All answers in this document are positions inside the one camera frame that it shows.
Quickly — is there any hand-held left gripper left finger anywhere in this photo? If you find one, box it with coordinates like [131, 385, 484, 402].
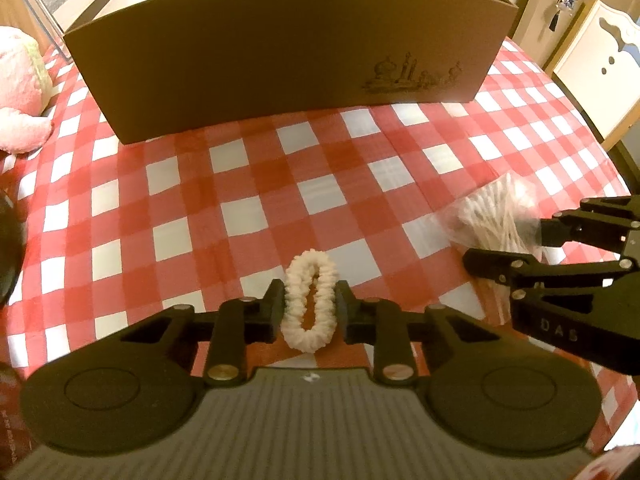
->
[120, 279, 287, 387]

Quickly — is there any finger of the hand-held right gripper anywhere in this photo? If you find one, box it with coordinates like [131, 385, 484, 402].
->
[537, 195, 640, 257]
[462, 249, 640, 289]

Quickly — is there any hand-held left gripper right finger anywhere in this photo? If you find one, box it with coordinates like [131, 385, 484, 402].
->
[335, 280, 501, 387]

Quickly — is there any cream fluffy scrunchie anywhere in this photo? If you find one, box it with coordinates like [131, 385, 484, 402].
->
[280, 249, 341, 353]

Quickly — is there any clear bag of cotton swabs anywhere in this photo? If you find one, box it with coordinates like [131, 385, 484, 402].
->
[434, 172, 551, 321]

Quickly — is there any brown cardboard box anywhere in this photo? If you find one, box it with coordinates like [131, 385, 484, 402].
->
[64, 0, 520, 146]

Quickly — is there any red checked tablecloth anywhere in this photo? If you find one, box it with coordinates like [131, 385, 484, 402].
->
[0, 35, 640, 456]

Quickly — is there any white wooden chair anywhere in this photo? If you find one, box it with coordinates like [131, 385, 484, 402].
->
[545, 0, 640, 153]

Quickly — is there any hanging key bundle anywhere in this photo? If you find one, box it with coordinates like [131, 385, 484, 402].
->
[547, 0, 586, 31]

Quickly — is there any wooden door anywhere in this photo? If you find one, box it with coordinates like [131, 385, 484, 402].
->
[510, 0, 640, 76]

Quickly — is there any dark glass jar gold lid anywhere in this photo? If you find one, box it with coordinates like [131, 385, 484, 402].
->
[0, 190, 28, 306]

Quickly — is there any pink plush toy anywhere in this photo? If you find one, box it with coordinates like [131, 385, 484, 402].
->
[0, 26, 55, 155]

